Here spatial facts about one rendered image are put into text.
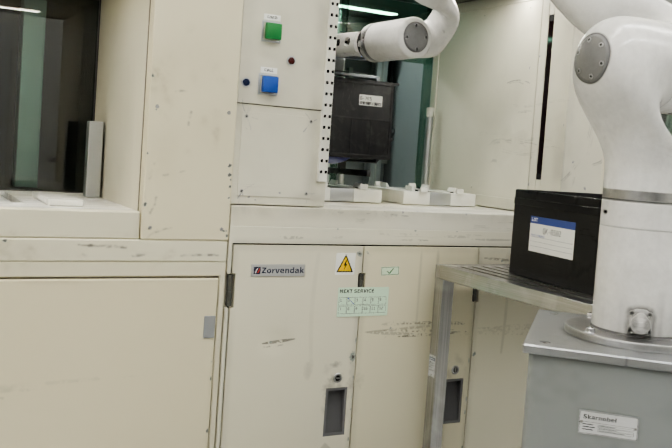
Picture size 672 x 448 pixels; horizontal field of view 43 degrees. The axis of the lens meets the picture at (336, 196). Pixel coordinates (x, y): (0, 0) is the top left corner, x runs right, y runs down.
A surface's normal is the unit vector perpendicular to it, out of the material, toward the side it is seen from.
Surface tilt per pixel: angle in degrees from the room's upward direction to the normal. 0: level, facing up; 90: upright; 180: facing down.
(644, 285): 90
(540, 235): 90
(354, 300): 90
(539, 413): 90
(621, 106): 128
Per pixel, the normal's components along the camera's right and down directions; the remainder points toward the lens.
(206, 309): 0.47, 0.08
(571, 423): -0.29, 0.03
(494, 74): -0.88, -0.04
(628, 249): -0.62, 0.00
